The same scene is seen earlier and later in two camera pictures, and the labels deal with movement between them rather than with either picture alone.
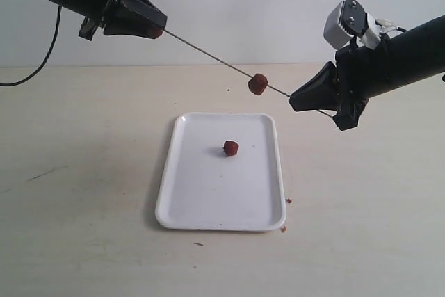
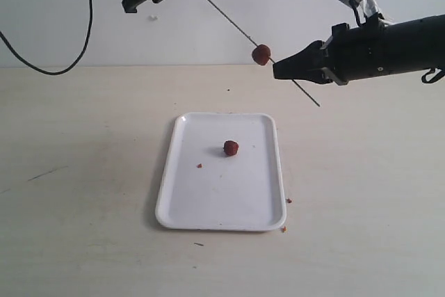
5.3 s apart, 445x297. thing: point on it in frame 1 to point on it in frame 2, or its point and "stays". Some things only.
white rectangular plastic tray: [203, 188] stays
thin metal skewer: [232, 67] to [249, 37]
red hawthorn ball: [230, 148] stays
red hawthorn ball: [258, 83] to [261, 54]
